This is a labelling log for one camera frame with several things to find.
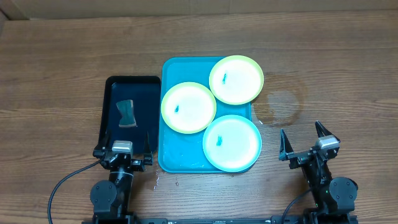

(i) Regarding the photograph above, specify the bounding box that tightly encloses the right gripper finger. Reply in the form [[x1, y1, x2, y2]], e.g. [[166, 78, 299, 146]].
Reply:
[[279, 129, 294, 155], [315, 120, 340, 142]]

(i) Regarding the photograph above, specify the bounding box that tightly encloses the green and tan sponge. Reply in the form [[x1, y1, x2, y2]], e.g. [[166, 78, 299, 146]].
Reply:
[[116, 100, 137, 128]]

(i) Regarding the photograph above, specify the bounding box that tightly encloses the yellow-green plate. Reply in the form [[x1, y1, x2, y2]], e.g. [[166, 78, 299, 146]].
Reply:
[[209, 55, 264, 105], [160, 82, 216, 134]]

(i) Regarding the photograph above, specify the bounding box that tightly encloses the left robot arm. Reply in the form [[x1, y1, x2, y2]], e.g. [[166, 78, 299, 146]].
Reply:
[[90, 133, 153, 223]]

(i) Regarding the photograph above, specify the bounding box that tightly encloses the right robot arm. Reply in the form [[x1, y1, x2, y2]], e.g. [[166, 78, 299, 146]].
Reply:
[[279, 121, 358, 223]]

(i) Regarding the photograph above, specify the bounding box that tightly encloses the teal plastic serving tray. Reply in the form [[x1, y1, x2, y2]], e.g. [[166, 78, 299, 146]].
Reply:
[[158, 57, 252, 173]]

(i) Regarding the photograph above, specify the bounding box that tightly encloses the black plastic tray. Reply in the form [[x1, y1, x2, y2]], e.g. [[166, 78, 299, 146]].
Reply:
[[99, 76, 161, 154]]

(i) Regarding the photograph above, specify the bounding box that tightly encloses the light blue plate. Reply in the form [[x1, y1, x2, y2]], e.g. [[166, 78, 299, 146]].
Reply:
[[202, 114, 262, 172]]

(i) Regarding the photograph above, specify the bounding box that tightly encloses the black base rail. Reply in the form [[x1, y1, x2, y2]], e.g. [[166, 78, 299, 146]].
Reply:
[[81, 214, 359, 224]]

